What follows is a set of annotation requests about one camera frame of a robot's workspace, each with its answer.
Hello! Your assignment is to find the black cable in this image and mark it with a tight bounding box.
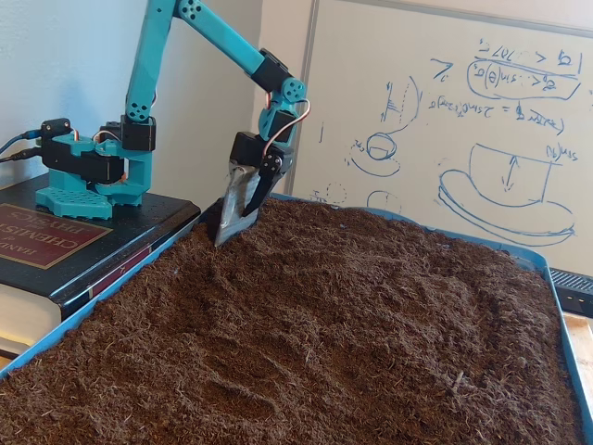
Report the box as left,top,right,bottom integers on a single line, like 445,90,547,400
0,147,45,164

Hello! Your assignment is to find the blue plastic tray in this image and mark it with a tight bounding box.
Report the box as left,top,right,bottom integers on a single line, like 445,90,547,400
0,192,593,445

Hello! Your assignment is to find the silver taped scoop blade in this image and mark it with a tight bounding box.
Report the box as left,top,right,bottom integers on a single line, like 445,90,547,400
213,159,263,248

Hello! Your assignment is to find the whiteboard with blue drawings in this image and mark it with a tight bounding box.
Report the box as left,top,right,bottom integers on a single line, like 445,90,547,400
282,0,593,279

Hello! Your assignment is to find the blue cable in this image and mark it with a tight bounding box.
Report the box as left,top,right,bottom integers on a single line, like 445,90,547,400
0,131,44,157

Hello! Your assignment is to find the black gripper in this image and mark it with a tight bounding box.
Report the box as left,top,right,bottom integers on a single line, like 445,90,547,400
229,132,294,219

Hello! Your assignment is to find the brown soil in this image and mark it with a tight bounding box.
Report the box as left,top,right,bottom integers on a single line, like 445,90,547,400
0,197,583,445

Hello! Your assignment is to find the black chemistry handbook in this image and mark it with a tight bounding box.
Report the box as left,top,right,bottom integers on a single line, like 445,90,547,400
0,178,203,361

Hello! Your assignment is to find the black grilled device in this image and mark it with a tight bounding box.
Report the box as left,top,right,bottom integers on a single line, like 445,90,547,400
548,267,593,319

